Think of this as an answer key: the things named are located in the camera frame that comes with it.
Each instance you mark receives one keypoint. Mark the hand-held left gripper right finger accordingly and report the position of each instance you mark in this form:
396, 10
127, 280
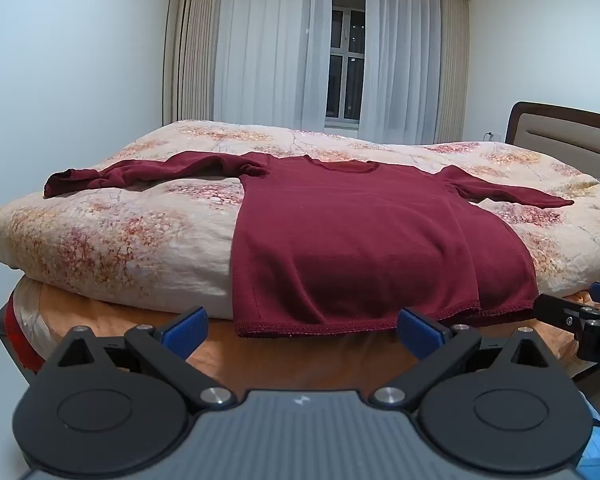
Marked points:
419, 332

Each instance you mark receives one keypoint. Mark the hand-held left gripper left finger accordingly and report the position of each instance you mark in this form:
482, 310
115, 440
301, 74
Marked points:
186, 331

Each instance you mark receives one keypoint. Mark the burgundy long-sleeved shirt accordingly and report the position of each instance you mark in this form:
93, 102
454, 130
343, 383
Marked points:
360, 240

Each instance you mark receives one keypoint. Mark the person's blue striped clothing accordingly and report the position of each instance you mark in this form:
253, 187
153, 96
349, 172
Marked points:
597, 440

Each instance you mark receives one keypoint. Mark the floral duvet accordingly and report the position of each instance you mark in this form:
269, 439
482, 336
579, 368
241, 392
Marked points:
130, 240

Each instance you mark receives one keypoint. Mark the brown padded headboard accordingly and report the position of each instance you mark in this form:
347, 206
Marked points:
564, 130

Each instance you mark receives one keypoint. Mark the beige curtain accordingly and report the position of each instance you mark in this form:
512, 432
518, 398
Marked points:
452, 65
190, 45

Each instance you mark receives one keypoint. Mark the white sheer curtain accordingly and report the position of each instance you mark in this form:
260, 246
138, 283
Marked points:
399, 60
272, 45

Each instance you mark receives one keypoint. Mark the window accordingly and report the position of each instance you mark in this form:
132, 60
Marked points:
345, 50

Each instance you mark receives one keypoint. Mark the wall socket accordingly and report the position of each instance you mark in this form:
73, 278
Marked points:
494, 135

